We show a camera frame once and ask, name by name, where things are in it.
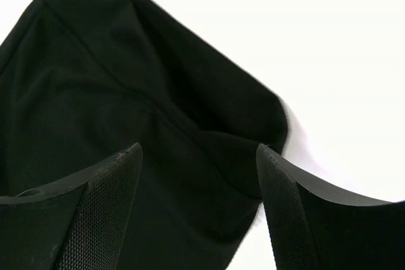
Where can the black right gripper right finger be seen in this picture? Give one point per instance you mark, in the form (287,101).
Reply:
(314,224)

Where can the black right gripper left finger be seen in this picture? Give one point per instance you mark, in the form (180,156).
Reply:
(76,222)

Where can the black skirt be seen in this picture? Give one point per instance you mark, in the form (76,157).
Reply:
(83,79)

